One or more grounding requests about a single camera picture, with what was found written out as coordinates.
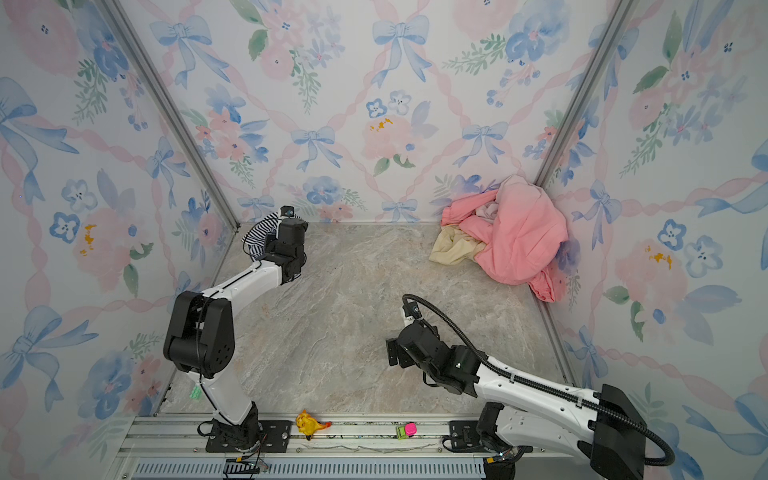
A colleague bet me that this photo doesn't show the blue white striped cloth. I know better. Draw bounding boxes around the blue white striped cloth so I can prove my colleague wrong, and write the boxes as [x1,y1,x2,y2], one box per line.
[242,212,280,262]

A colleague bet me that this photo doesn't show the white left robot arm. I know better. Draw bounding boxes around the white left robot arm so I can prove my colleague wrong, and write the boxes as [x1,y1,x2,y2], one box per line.
[163,206,308,453]

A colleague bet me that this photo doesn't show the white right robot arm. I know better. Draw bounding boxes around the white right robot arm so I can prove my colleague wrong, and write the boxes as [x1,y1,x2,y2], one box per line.
[386,320,646,479]

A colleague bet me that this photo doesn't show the cream yellow cloth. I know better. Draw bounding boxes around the cream yellow cloth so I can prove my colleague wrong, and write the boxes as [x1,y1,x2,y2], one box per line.
[429,225,486,266]

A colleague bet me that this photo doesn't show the white cloth in pile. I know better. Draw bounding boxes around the white cloth in pile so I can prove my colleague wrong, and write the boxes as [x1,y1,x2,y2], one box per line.
[475,201,499,223]

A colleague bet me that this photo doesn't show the pink green small toy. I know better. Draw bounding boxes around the pink green small toy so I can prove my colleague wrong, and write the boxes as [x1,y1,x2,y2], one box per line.
[395,422,418,440]

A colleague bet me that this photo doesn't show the yellow toy figure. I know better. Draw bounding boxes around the yellow toy figure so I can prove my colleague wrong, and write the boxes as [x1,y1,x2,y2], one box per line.
[295,409,333,441]

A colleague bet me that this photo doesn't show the pink garment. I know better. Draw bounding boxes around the pink garment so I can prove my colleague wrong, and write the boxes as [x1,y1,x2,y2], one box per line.
[441,176,569,303]

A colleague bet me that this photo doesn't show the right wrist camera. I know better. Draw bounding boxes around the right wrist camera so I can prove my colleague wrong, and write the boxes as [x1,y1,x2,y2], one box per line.
[402,299,423,326]

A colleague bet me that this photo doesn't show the black corrugated cable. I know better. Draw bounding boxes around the black corrugated cable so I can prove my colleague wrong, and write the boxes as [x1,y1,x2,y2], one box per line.
[401,293,676,468]

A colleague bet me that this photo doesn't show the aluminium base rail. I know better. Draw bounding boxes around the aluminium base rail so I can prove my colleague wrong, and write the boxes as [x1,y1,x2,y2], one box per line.
[113,413,601,480]

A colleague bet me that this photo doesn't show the left corner aluminium post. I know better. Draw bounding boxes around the left corner aluminium post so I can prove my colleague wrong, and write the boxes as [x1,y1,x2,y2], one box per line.
[95,0,240,230]

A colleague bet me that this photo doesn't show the corner aluminium post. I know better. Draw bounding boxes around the corner aluminium post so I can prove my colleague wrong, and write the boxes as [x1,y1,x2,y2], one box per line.
[95,0,240,230]
[534,0,636,188]

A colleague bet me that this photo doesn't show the right corner aluminium post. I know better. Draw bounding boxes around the right corner aluminium post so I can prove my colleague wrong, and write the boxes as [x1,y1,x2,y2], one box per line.
[534,0,636,188]

